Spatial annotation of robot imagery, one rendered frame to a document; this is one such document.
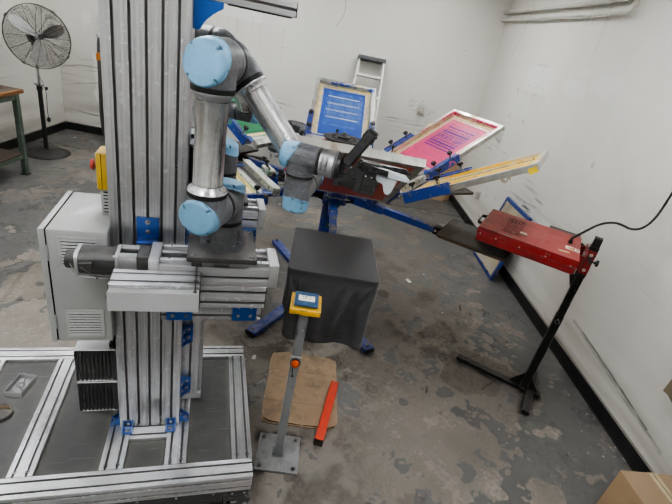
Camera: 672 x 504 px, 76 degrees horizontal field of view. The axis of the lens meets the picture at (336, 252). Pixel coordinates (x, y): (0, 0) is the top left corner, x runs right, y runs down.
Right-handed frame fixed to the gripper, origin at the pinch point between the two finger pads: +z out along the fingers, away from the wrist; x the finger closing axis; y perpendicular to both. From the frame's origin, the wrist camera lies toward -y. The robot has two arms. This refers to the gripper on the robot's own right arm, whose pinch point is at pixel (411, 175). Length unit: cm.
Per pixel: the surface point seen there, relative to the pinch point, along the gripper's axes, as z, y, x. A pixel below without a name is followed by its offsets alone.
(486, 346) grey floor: 96, 141, -208
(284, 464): -22, 161, -54
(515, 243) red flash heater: 71, 41, -142
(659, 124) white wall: 150, -45, -213
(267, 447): -34, 160, -60
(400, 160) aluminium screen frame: -5, 4, -75
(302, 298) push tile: -29, 65, -46
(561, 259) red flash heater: 95, 41, -135
